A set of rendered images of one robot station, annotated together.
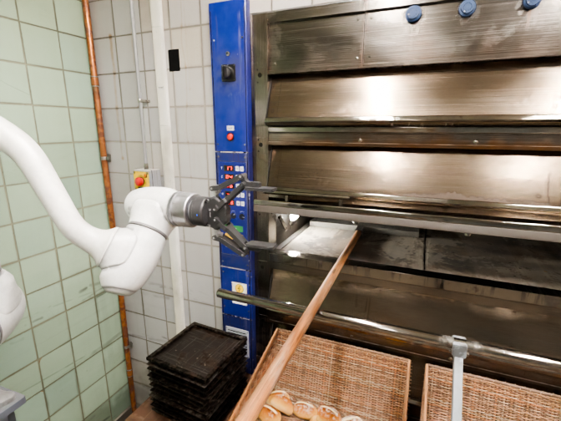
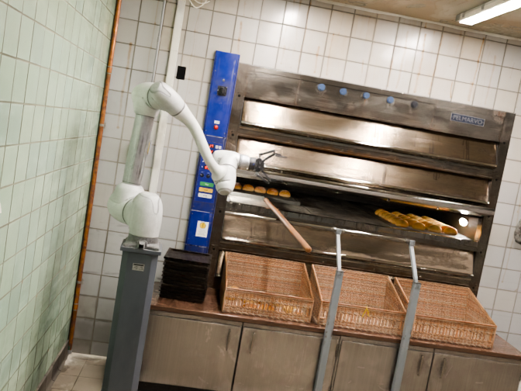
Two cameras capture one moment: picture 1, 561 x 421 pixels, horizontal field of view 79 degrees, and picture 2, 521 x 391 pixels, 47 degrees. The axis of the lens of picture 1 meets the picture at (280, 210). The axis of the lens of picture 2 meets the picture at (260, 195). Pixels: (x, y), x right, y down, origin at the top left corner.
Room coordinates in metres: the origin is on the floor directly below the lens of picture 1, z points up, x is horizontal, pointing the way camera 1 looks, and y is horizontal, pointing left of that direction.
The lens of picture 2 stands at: (-2.26, 1.83, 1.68)
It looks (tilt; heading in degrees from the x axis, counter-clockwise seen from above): 6 degrees down; 331
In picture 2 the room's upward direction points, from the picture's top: 10 degrees clockwise
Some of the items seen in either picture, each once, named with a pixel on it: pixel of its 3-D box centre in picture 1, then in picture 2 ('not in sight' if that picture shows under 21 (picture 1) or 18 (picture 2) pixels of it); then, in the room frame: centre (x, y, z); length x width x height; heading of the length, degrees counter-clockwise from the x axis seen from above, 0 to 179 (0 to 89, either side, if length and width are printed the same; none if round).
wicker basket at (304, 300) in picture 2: (321, 413); (265, 285); (1.01, -0.15, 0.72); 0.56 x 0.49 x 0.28; 67
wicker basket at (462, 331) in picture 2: not in sight; (441, 311); (0.54, -1.24, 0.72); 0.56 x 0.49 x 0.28; 67
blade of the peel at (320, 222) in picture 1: (366, 220); (262, 195); (1.84, -0.48, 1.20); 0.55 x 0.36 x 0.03; 68
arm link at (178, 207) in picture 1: (188, 210); (243, 162); (0.85, 0.24, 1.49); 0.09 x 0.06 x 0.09; 158
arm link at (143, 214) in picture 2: not in sight; (146, 213); (0.72, 0.82, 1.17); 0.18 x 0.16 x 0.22; 16
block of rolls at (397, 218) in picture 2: not in sight; (414, 220); (1.21, -1.49, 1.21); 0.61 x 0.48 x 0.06; 157
